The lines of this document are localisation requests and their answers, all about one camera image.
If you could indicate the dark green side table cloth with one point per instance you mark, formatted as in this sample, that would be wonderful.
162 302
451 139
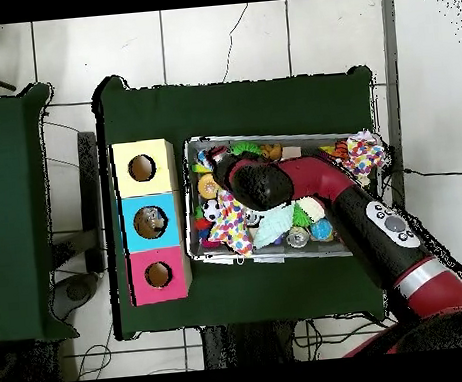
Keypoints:
23 197

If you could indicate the mint green knit cloth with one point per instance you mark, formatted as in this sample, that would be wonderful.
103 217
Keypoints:
272 225

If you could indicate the small soccer ball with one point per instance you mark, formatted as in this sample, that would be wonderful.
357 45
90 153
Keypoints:
209 211

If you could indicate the dark green tablecloth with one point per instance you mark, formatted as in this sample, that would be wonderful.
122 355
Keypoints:
168 112

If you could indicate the cream cloth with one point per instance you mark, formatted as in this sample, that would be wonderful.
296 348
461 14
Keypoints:
311 208

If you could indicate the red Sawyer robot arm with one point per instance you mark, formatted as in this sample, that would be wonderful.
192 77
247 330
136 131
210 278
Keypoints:
327 182

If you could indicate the shallow clear mesh bin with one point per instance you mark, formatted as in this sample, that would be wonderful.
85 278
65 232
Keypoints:
209 257

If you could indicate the black floor stand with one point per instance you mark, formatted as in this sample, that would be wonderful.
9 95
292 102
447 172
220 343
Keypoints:
91 199

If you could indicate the wooden burger toy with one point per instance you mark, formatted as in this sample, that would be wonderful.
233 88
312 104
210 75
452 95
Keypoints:
207 187

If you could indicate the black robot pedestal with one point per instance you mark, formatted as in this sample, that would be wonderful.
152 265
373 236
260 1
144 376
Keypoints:
252 346

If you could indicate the green spiky ball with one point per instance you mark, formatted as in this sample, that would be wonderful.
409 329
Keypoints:
300 214

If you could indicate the colourful polka-dot cloth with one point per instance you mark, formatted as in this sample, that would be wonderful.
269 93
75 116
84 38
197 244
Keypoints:
230 225

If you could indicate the wooden box with three holes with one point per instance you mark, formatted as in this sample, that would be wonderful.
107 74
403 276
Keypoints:
166 184

